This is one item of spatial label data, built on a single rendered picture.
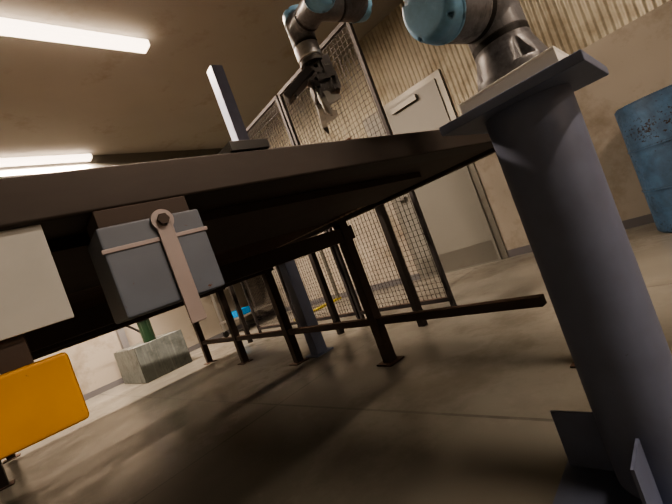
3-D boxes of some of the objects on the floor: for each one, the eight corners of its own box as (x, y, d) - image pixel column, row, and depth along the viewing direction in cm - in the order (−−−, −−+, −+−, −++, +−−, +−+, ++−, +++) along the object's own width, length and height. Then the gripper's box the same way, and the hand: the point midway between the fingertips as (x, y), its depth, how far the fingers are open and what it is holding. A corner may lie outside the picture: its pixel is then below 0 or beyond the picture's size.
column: (784, 437, 81) (640, 53, 81) (832, 596, 54) (616, 18, 54) (582, 424, 107) (475, 135, 108) (547, 526, 80) (403, 140, 81)
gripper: (329, 36, 103) (354, 104, 103) (325, 72, 123) (346, 130, 123) (299, 45, 102) (325, 114, 102) (300, 80, 122) (321, 138, 122)
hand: (328, 126), depth 112 cm, fingers open, 14 cm apart
